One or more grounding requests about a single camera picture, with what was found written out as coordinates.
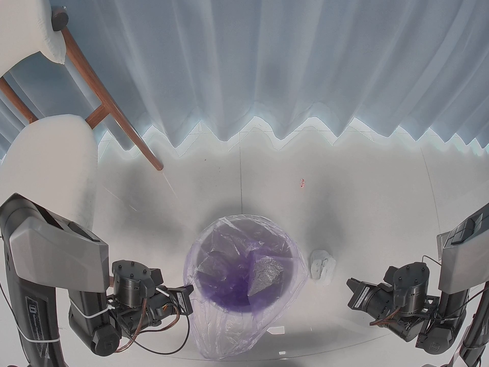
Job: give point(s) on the white chair with wooden legs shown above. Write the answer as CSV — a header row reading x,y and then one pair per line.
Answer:
x,y
49,159

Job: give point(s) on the pale blue curtain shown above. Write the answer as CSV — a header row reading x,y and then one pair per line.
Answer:
x,y
267,52

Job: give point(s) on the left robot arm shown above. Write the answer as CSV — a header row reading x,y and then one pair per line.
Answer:
x,y
57,258

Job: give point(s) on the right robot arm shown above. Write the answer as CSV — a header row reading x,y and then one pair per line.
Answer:
x,y
458,266

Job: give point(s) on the white trash bin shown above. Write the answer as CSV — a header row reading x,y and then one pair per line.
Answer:
x,y
229,335

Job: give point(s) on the crumpled white paper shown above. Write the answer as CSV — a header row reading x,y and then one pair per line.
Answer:
x,y
323,265

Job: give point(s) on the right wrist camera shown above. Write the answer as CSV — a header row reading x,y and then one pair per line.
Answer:
x,y
393,273

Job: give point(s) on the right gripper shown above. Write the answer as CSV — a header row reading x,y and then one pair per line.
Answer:
x,y
372,298

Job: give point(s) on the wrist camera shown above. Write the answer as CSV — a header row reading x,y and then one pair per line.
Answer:
x,y
156,276
393,273

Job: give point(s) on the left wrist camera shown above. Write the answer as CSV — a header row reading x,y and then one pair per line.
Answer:
x,y
156,276

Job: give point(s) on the purple plastic bag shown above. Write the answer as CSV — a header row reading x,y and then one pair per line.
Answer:
x,y
237,277

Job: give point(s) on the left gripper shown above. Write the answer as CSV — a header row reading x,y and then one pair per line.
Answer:
x,y
182,300

